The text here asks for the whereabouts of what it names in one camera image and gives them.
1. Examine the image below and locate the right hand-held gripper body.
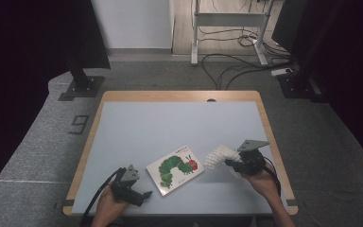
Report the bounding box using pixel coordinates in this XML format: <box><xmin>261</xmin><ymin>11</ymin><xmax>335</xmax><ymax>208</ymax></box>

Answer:
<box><xmin>236</xmin><ymin>139</ymin><xmax>270</xmax><ymax>176</ymax></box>

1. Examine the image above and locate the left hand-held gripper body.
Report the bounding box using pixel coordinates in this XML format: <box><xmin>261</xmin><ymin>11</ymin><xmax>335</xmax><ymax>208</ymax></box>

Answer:
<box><xmin>111</xmin><ymin>164</ymin><xmax>143</xmax><ymax>202</ymax></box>

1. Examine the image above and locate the white knitted cloth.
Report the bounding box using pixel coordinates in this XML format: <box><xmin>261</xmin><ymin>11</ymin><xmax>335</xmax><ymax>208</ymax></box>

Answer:
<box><xmin>203</xmin><ymin>144</ymin><xmax>244</xmax><ymax>179</ymax></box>

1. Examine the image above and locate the caterpillar picture book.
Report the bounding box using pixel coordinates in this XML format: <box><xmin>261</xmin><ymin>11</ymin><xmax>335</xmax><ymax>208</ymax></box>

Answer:
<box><xmin>146</xmin><ymin>145</ymin><xmax>205</xmax><ymax>197</ymax></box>

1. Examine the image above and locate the person's right hand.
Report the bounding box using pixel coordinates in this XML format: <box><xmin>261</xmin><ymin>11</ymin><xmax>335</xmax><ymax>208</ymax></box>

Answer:
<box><xmin>242</xmin><ymin>162</ymin><xmax>278</xmax><ymax>198</ymax></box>

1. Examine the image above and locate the person's left hand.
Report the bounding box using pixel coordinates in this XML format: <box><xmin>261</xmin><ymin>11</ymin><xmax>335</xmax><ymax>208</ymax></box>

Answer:
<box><xmin>95</xmin><ymin>185</ymin><xmax>130</xmax><ymax>220</ymax></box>

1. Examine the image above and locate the light grey table mat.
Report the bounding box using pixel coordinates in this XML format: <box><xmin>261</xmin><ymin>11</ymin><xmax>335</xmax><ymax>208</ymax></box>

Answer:
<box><xmin>72</xmin><ymin>100</ymin><xmax>289</xmax><ymax>216</ymax></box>

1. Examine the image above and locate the wooden table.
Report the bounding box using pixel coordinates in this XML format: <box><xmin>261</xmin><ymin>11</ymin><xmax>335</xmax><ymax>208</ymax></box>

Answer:
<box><xmin>62</xmin><ymin>90</ymin><xmax>299</xmax><ymax>217</ymax></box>

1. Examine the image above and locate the white power strip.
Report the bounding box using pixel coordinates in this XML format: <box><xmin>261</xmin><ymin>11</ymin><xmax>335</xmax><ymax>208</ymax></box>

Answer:
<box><xmin>270</xmin><ymin>67</ymin><xmax>294</xmax><ymax>78</ymax></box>

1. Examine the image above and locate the black curtain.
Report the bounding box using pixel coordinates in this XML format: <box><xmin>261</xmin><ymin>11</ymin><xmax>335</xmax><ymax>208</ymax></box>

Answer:
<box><xmin>270</xmin><ymin>0</ymin><xmax>363</xmax><ymax>174</ymax></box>
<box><xmin>0</xmin><ymin>0</ymin><xmax>112</xmax><ymax>202</ymax></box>

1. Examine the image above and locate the left hand-held gripper cable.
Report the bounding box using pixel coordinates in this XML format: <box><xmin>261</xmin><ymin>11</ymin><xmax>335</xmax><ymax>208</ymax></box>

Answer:
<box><xmin>81</xmin><ymin>167</ymin><xmax>127</xmax><ymax>226</ymax></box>

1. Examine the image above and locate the hand-held gripper cable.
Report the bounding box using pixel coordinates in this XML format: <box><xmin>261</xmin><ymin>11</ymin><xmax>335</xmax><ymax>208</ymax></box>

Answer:
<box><xmin>263</xmin><ymin>156</ymin><xmax>282</xmax><ymax>190</ymax></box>
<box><xmin>81</xmin><ymin>167</ymin><xmax>127</xmax><ymax>226</ymax></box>

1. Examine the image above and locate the right hand-held gripper cable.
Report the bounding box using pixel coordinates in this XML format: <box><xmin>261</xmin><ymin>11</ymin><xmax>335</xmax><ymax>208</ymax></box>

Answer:
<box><xmin>263</xmin><ymin>156</ymin><xmax>282</xmax><ymax>190</ymax></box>

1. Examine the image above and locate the black stand with base plate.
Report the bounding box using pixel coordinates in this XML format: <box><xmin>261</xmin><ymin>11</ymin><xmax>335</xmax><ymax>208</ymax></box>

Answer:
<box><xmin>58</xmin><ymin>53</ymin><xmax>106</xmax><ymax>102</ymax></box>
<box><xmin>277</xmin><ymin>0</ymin><xmax>329</xmax><ymax>103</ymax></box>

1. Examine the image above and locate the bundle of black floor cables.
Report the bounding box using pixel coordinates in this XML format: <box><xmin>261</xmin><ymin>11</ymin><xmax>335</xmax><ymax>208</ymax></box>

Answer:
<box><xmin>198</xmin><ymin>26</ymin><xmax>297</xmax><ymax>91</ymax></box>

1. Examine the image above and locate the white metal desk frame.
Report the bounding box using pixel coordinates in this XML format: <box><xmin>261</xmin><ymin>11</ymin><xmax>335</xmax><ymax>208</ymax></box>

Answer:
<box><xmin>190</xmin><ymin>0</ymin><xmax>277</xmax><ymax>67</ymax></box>

